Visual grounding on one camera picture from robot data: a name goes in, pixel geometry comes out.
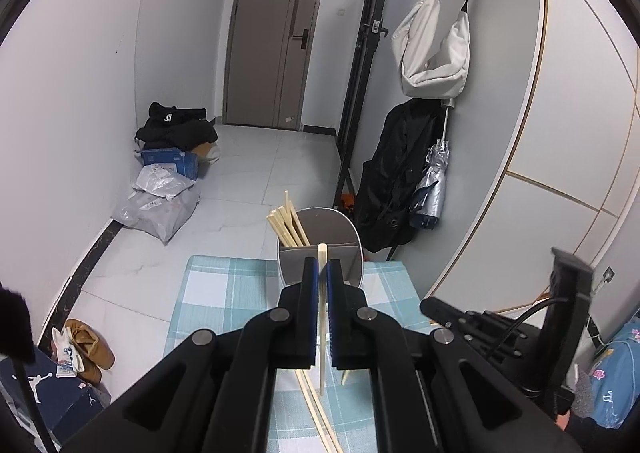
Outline black stand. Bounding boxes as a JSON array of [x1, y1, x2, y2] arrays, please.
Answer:
[[0, 284, 57, 453]]

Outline brown paper bag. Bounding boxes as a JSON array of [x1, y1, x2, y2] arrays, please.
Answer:
[[194, 142, 221, 165]]

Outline white wardrobe with gold trim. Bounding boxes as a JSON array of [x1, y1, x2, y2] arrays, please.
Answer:
[[422, 0, 640, 339]]

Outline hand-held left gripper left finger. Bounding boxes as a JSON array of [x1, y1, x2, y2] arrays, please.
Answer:
[[60, 257, 320, 453]]

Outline white printed sock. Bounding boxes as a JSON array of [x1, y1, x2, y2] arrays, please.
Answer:
[[52, 326, 87, 377]]

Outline dark blue shoe box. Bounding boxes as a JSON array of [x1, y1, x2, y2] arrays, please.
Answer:
[[0, 357, 112, 446]]

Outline grey plastic parcel bag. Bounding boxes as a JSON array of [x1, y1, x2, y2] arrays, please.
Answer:
[[112, 182, 201, 245]]

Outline black clothes pile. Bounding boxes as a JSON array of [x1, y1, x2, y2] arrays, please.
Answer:
[[135, 102, 219, 152]]

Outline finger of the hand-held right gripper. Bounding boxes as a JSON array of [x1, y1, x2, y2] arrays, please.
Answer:
[[419, 296, 516, 359]]

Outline brown shoes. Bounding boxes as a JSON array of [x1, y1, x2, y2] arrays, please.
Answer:
[[65, 319, 116, 385]]

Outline white shoulder bag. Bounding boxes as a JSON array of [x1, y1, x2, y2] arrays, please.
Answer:
[[391, 0, 478, 100]]

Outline grey door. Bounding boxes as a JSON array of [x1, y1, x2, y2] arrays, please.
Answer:
[[222, 0, 329, 130]]

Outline black metal coat rack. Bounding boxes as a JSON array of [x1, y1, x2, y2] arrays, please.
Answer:
[[336, 0, 396, 214]]

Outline blue floral bedding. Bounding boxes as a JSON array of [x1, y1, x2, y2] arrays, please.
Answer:
[[590, 320, 640, 430]]

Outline black hanging coat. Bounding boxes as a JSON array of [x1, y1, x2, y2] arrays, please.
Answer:
[[356, 98, 451, 252]]

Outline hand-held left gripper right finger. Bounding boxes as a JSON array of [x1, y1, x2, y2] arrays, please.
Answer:
[[326, 258, 583, 453]]

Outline blue cardboard box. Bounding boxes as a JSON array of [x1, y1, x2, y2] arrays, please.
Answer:
[[140, 147, 200, 180]]

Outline white grey utensil holder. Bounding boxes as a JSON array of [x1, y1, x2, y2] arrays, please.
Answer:
[[276, 206, 364, 289]]

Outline silver blue folded umbrella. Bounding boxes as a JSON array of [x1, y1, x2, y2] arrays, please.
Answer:
[[409, 102, 455, 230]]

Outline white plastic parcel bag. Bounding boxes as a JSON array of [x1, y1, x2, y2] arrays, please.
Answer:
[[132, 164, 195, 200]]

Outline person's right forearm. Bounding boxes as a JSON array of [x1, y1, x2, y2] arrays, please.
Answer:
[[564, 413, 640, 453]]

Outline bunch of wooden chopsticks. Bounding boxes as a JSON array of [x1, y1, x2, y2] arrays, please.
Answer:
[[266, 189, 313, 249]]

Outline teal white plaid tablecloth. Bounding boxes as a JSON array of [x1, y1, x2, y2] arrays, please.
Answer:
[[165, 254, 436, 453]]

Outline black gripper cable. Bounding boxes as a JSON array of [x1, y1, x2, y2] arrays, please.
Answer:
[[515, 297, 571, 329]]

